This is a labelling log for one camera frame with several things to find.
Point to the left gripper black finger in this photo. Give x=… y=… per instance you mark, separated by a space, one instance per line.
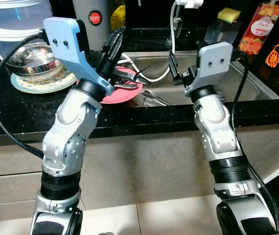
x=120 y=40
x=113 y=45

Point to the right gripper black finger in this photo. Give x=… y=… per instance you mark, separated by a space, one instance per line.
x=178 y=78
x=173 y=62

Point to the black chopstick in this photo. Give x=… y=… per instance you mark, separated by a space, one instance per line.
x=138 y=71

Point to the pink plate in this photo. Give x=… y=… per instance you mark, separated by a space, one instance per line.
x=129 y=94

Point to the lemon print plate teal rim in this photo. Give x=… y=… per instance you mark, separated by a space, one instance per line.
x=31 y=85

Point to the steel bowl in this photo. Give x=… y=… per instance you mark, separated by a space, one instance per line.
x=29 y=61

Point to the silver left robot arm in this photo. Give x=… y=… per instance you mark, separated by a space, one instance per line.
x=65 y=142

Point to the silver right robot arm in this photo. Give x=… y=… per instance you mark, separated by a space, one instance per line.
x=217 y=132

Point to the grey flask red badge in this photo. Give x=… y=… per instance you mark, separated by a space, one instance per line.
x=100 y=36

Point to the yellow oil bottle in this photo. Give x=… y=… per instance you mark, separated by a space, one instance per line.
x=117 y=17

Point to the chrome tap nozzle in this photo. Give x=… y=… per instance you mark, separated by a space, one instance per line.
x=177 y=25

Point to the clear plastic sponge holder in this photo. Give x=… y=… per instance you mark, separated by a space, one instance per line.
x=222 y=32

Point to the white tap head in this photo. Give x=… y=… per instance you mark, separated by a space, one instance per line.
x=188 y=4

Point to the stainless steel sink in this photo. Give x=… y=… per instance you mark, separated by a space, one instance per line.
x=262 y=90

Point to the yellow green sponge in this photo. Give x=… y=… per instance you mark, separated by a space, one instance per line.
x=228 y=14

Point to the peach dish soap bottle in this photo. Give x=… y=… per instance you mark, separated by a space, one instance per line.
x=259 y=29

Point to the translucent white water container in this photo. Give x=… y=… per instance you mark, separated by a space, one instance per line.
x=12 y=24

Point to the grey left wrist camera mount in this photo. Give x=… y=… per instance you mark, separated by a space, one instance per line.
x=63 y=41

